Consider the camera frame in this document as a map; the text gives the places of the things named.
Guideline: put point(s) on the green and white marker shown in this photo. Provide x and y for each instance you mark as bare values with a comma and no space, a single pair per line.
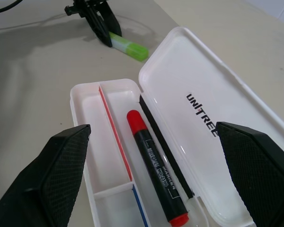
132,48

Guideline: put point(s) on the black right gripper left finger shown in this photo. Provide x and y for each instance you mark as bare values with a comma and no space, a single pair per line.
45,179

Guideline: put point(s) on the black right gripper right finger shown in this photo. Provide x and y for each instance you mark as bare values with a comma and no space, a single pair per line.
258,170

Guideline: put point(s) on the white plastic pencil case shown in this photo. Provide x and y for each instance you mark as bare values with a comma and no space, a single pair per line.
191,71

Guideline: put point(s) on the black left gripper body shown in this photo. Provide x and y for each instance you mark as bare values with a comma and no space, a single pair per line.
90,4

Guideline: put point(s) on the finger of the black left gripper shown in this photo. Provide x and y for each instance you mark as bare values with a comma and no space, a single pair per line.
113,21
100,30

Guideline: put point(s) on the red capped black marker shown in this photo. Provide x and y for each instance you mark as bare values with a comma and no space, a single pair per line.
156,165

